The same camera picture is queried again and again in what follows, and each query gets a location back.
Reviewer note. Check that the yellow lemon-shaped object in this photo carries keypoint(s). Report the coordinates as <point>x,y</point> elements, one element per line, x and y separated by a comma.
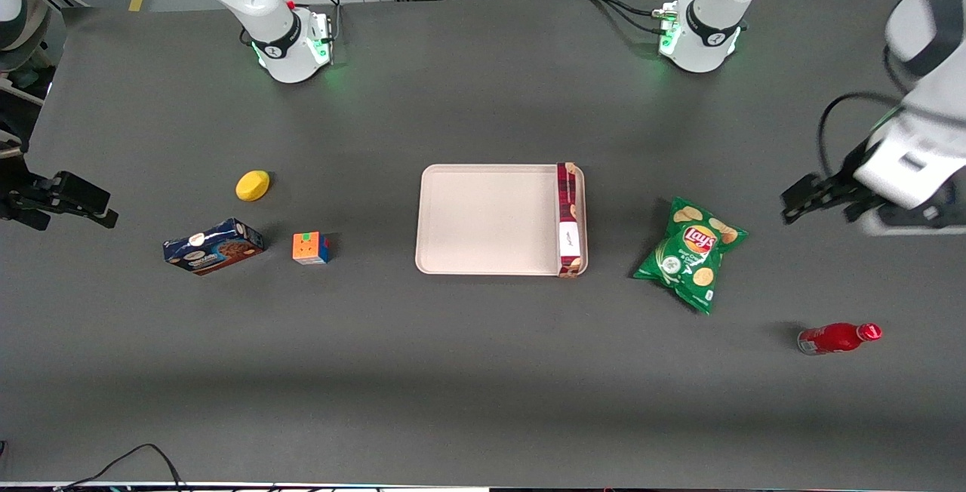
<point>253,186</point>

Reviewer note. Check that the green Lay's chips bag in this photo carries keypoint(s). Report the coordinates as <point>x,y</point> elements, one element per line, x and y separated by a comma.
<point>690,254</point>

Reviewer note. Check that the beige plastic tray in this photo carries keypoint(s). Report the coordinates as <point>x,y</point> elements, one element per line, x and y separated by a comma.
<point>490,220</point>

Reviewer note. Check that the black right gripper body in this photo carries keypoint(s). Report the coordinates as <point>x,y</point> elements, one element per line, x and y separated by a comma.
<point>16,201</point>

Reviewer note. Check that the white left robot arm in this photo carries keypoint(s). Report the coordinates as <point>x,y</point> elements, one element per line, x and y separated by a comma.
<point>709,32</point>

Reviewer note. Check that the colourful puzzle cube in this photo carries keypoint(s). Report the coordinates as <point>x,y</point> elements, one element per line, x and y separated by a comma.
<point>309,248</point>

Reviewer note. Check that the red bottle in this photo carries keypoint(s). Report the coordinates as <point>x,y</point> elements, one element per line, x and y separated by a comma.
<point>834,339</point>

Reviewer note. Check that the red cookie box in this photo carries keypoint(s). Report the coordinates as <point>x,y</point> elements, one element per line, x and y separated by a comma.
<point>568,205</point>

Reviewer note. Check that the blue cookie box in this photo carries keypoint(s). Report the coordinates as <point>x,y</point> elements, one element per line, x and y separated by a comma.
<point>215,247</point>

